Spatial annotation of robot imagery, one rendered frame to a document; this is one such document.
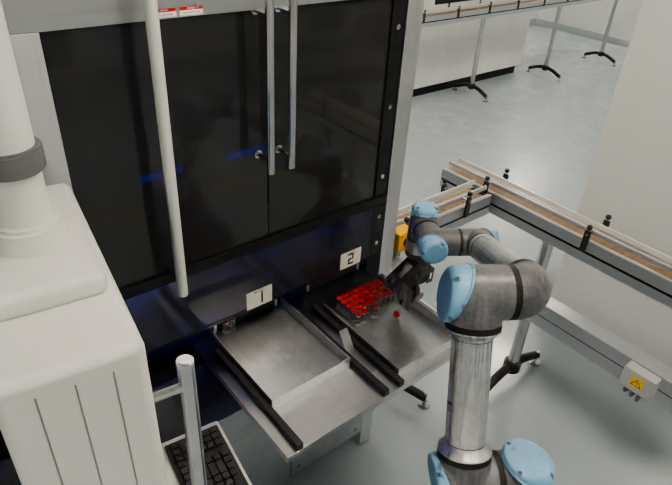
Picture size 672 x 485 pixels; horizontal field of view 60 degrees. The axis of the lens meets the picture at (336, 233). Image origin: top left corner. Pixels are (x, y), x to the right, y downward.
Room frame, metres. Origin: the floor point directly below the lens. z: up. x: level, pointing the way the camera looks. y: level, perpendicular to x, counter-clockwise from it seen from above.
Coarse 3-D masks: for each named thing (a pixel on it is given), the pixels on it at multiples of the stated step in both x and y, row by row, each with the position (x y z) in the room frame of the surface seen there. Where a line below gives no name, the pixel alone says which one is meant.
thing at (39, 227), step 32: (0, 0) 0.71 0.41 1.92; (0, 32) 0.69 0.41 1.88; (0, 64) 0.68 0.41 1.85; (0, 96) 0.67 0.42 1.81; (0, 128) 0.67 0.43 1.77; (0, 160) 0.66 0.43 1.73; (32, 160) 0.68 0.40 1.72; (0, 192) 0.66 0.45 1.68; (32, 192) 0.68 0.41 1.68; (0, 224) 0.67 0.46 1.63; (32, 224) 0.67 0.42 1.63; (64, 224) 0.71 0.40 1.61; (32, 256) 0.65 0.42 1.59
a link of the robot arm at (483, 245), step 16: (464, 240) 1.30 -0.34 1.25; (480, 240) 1.25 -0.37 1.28; (496, 240) 1.24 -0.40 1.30; (480, 256) 1.19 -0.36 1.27; (496, 256) 1.13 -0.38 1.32; (512, 256) 1.10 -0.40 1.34; (528, 272) 0.95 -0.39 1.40; (544, 272) 0.98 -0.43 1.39; (528, 288) 0.92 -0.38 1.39; (544, 288) 0.93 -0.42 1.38; (528, 304) 0.90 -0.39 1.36; (544, 304) 0.93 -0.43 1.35
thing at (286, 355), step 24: (264, 312) 1.39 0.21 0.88; (288, 312) 1.40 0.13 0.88; (216, 336) 1.24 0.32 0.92; (240, 336) 1.28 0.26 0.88; (264, 336) 1.29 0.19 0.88; (288, 336) 1.29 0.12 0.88; (312, 336) 1.30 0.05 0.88; (240, 360) 1.18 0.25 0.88; (264, 360) 1.19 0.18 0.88; (288, 360) 1.19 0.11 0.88; (312, 360) 1.20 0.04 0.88; (336, 360) 1.21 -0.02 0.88; (264, 384) 1.10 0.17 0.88; (288, 384) 1.10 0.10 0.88; (312, 384) 1.10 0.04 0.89
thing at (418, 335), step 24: (336, 312) 1.42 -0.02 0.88; (384, 312) 1.43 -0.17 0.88; (408, 312) 1.44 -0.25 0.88; (432, 312) 1.41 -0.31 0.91; (360, 336) 1.28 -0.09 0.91; (384, 336) 1.32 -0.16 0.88; (408, 336) 1.32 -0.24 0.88; (432, 336) 1.33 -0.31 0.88; (384, 360) 1.20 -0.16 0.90; (408, 360) 1.22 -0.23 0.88
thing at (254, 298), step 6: (264, 288) 1.31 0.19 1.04; (270, 288) 1.32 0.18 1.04; (246, 294) 1.27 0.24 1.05; (252, 294) 1.28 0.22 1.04; (258, 294) 1.29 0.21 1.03; (264, 294) 1.31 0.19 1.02; (270, 294) 1.32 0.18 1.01; (252, 300) 1.28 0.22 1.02; (258, 300) 1.29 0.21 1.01; (264, 300) 1.31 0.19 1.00; (270, 300) 1.32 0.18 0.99; (252, 306) 1.28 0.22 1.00
